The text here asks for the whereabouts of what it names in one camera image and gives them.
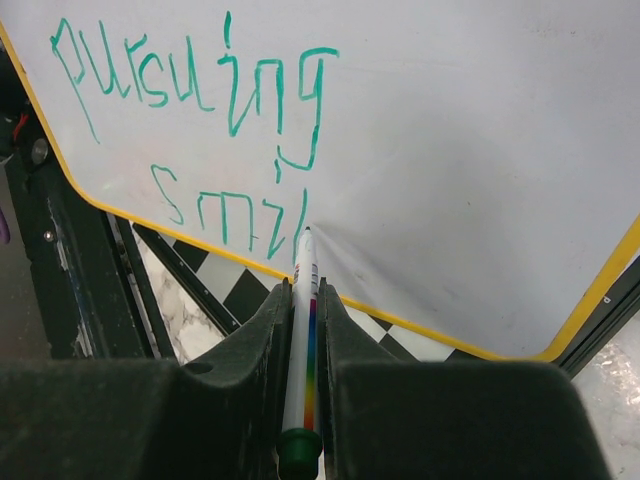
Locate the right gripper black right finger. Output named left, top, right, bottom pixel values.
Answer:
left=318, top=284, right=610, bottom=479

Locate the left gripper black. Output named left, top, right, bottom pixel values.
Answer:
left=0, top=44, right=56, bottom=176

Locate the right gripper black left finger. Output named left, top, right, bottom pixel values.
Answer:
left=1, top=283, right=291, bottom=479

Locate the white whiteboard marker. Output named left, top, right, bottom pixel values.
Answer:
left=276, top=228, right=323, bottom=479

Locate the yellow framed whiteboard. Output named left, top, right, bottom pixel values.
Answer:
left=1, top=1, right=639, bottom=361

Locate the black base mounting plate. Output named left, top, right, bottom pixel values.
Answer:
left=5, top=161, right=175, bottom=360

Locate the black white chessboard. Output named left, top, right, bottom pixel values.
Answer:
left=131, top=222, right=640, bottom=376

